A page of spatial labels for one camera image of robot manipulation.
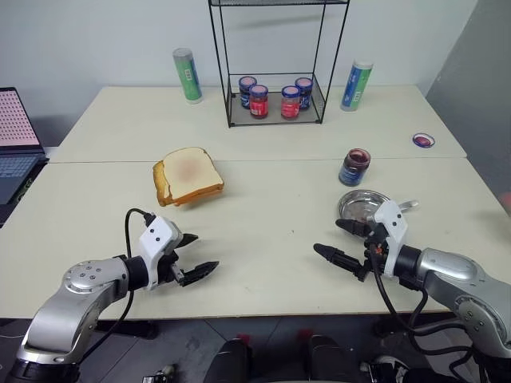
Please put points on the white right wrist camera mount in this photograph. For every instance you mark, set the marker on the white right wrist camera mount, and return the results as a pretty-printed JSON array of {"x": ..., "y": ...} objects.
[{"x": 393, "y": 223}]

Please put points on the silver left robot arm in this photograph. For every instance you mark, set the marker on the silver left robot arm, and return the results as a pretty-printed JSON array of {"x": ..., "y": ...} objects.
[{"x": 60, "y": 307}]

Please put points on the round metal plate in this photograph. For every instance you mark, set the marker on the round metal plate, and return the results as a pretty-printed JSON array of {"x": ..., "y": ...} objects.
[{"x": 359, "y": 203}]

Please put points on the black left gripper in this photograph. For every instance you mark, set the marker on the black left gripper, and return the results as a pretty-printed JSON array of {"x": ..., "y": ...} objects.
[{"x": 169, "y": 267}]

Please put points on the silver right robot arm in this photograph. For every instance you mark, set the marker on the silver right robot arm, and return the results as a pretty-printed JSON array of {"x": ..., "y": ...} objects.
[{"x": 463, "y": 287}]

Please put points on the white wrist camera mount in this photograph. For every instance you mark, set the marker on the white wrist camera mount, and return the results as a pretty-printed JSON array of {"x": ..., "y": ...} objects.
[
  {"x": 393, "y": 223},
  {"x": 153, "y": 239}
]

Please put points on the dark rounded shape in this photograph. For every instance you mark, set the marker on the dark rounded shape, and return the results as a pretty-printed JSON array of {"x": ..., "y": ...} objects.
[
  {"x": 331, "y": 359},
  {"x": 233, "y": 361}
]

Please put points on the green cylindrical canister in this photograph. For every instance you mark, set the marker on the green cylindrical canister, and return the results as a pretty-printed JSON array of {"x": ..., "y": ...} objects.
[{"x": 187, "y": 77}]

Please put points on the open laptop computer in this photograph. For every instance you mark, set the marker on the open laptop computer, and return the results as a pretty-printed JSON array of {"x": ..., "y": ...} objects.
[{"x": 16, "y": 119}]

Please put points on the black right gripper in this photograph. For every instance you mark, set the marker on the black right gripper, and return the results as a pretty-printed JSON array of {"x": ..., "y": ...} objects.
[{"x": 373, "y": 261}]

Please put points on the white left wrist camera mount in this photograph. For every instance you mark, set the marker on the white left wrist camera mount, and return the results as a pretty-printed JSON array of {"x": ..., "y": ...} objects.
[{"x": 153, "y": 239}]

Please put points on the jar lid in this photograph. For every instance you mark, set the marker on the jar lid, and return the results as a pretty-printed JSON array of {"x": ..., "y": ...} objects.
[{"x": 423, "y": 140}]

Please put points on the red-label jam jar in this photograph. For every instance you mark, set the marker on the red-label jam jar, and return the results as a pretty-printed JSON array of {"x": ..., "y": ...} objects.
[
  {"x": 290, "y": 104},
  {"x": 258, "y": 103}
]

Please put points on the open blue-label jam jar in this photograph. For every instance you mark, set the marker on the open blue-label jam jar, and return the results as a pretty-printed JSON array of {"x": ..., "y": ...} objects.
[{"x": 353, "y": 169}]

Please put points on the blue cylindrical canister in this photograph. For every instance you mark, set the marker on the blue cylindrical canister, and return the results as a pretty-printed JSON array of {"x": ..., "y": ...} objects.
[{"x": 356, "y": 88}]

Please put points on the sliced bread sandwich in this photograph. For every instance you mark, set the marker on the sliced bread sandwich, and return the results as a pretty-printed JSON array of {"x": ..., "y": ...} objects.
[{"x": 191, "y": 173}]

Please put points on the plain toast slice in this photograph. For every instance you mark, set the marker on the plain toast slice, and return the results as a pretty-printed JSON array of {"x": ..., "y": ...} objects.
[{"x": 159, "y": 183}]

